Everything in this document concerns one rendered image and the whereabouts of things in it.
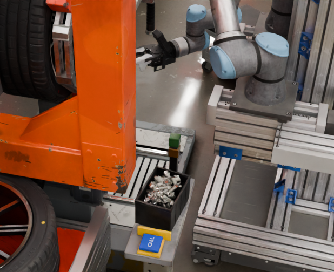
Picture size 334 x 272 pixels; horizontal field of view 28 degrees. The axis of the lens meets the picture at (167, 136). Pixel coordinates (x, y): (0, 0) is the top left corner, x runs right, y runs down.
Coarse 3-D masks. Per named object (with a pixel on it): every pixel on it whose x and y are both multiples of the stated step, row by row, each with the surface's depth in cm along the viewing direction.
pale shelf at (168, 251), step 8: (192, 184) 261; (184, 208) 251; (184, 216) 248; (136, 224) 244; (176, 224) 244; (136, 232) 241; (176, 232) 241; (136, 240) 238; (176, 240) 238; (128, 248) 235; (136, 248) 235; (168, 248) 235; (176, 248) 238; (128, 256) 234; (136, 256) 233; (144, 256) 232; (160, 256) 232; (168, 256) 233; (160, 264) 233; (168, 264) 232
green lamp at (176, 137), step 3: (171, 135) 250; (174, 135) 250; (177, 135) 250; (180, 135) 251; (171, 138) 249; (174, 138) 249; (177, 138) 249; (180, 138) 250; (171, 141) 250; (174, 141) 249; (177, 141) 249; (180, 141) 252; (171, 144) 250; (174, 144) 250; (177, 144) 250; (177, 147) 251
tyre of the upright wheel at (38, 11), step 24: (0, 0) 245; (24, 0) 244; (0, 24) 246; (24, 24) 244; (48, 24) 249; (0, 48) 250; (24, 48) 247; (48, 48) 252; (0, 72) 258; (24, 72) 254; (48, 72) 256; (24, 96) 276; (48, 96) 266
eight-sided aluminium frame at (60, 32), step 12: (60, 12) 247; (60, 24) 248; (60, 36) 247; (60, 48) 253; (72, 48) 254; (60, 60) 255; (72, 60) 257; (60, 72) 258; (72, 72) 260; (60, 84) 264; (72, 84) 261
